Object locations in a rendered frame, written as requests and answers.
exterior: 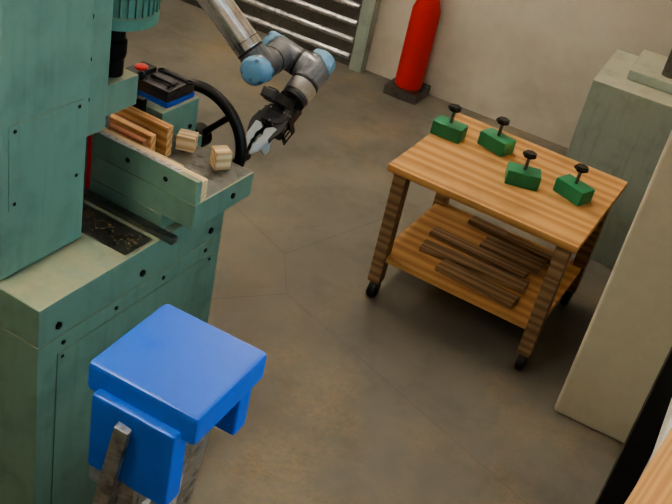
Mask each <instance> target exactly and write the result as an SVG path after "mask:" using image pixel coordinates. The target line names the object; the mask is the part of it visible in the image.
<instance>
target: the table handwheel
mask: <svg viewBox="0 0 672 504"><path fill-rule="evenodd" d="M191 80H193V81H195V82H194V90H193V91H197V92H199V93H202V94H204V95H206V96H207V97H209V98H210V99H211V100H213V101H214V102H215V103H216V104H217V105H218V106H219V107H220V109H221V110H222V111H223V113H224V114H225V116H224V117H222V118H220V119H219V120H217V121H216V122H214V123H212V124H210V125H208V126H207V125H206V124H204V123H202V122H198V123H196V130H195V132H199V134H201V135H202V142H201V146H200V147H202V148H203V147H204V146H206V145H208V144H209V143H210V142H211V140H212V133H211V132H212V131H214V130H215V129H217V128H218V127H220V126H222V125H224V124H225V123H227V122H229V123H230V125H231V128H232V131H233V135H234V139H235V157H234V161H233V163H235V164H238V165H240V166H242V167H244V165H245V161H246V155H247V142H246V135H245V131H244V127H243V124H242V122H241V119H240V117H239V115H238V113H237V111H236V110H235V108H234V107H233V105H232V104H231V103H230V101H229V100H228V99H227V98H226V97H225V96H224V95H223V94H222V93H221V92H220V91H219V90H218V89H216V88H215V87H213V86H212V85H210V84H208V83H206V82H203V81H200V80H197V79H191Z"/></svg>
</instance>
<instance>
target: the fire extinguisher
mask: <svg viewBox="0 0 672 504"><path fill-rule="evenodd" d="M440 15H441V5H440V0H416V2H415V3H414V5H413V7H412V11H411V15H410V19H409V24H408V28H407V32H406V36H405V40H404V44H403V48H402V53H401V57H400V61H399V65H398V69H397V73H396V77H395V78H393V79H392V80H390V81H389V82H387V83H386V84H385V86H384V90H383V93H385V94H387V95H390V96H392V97H395V98H397V99H400V100H403V101H405V102H408V103H410V104H413V105H415V104H417V103H418V102H419V101H421V100H422V99H423V98H425V97H426V96H427V95H429V93H430V89H431V85H428V84H425V83H423V80H424V77H425V73H426V69H427V65H428V61H429V57H430V53H431V50H432V46H433V42H434V38H435V34H436V30H437V26H438V23H439V19H440Z"/></svg>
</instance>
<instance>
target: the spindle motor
mask: <svg viewBox="0 0 672 504"><path fill-rule="evenodd" d="M160 3H161V0H114V1H113V16H112V31H120V32H134V31H142V30H146V29H150V28H152V27H154V26H156V25H157V24H158V22H159V16H160Z"/></svg>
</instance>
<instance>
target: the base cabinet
mask: <svg viewBox="0 0 672 504"><path fill-rule="evenodd" d="M220 238H221V233H219V234H218V235H216V236H215V237H213V238H211V239H210V240H208V241H207V242H205V243H204V244H202V245H200V246H199V247H197V248H196V249H194V250H193V251H191V252H189V253H188V254H186V255H185V256H183V257H182V258H180V259H178V260H177V261H175V262H174V263H172V264H171V265H169V266H167V267H166V268H164V269H163V270H161V271H160V272H158V273H156V274H155V275H153V276H152V277H150V278H148V279H147V280H145V281H144V282H142V283H141V284H139V285H137V286H136V287H134V288H133V289H131V290H130V291H128V292H126V293H125V294H123V295H122V296H120V297H119V298H117V299H115V300H114V301H112V302H111V303H109V304H108V305H106V306H104V307H103V308H101V309H100V310H98V311H97V312H95V313H93V314H92V315H90V316H89V317H87V318H85V319H84V320H82V321H81V322H79V323H78V324H76V325H74V326H73V327H71V328H70V329H68V330H67V331H65V332H63V333H62V334H60V335H59V336H57V337H56V338H54V339H52V340H51V341H49V342H48V343H46V344H45V345H43V346H41V347H40V348H36V347H35V346H33V345H32V344H30V343H28V342H27V341H25V340H23V339H22V338H20V337H18V336H17V335H15V334H14V333H12V332H10V331H9V330H7V329H5V328H4V327H2V326H0V504H92V502H93V498H94V495H95V491H96V488H97V484H98V483H97V482H96V481H94V480H92V479H90V478H89V465H90V464H89V463H88V454H89V440H90V426H91V411H92V397H93V394H94V393H95V391H93V390H91V389H90V388H89V386H88V373H89V365H90V363H91V361H92V360H93V359H94V358H95V357H97V356H98V355H99V354H101V353H102V352H103V351H104V350H106V349H107V348H108V347H110V346H111V345H112V344H113V343H115V342H116V341H117V340H119V339H120V338H121V337H123V336H124V335H125V334H126V333H128V332H129V331H130V330H132V329H133V328H134V327H135V326H137V325H138V324H139V323H141V322H142V321H143V320H145V319H146V318H147V317H148V316H150V315H151V314H152V313H154V312H155V311H156V310H158V309H159V308H160V307H161V306H163V305H164V304H170V305H172V306H174V307H176V308H178V309H180V310H182V311H184V312H186V313H188V314H190V315H192V316H194V317H196V318H198V319H200V320H202V321H204V322H206V323H208V319H209V312H210V305H211V298H212V292H213V285H214V278H215V272H216V265H217V258H218V251H219V245H220Z"/></svg>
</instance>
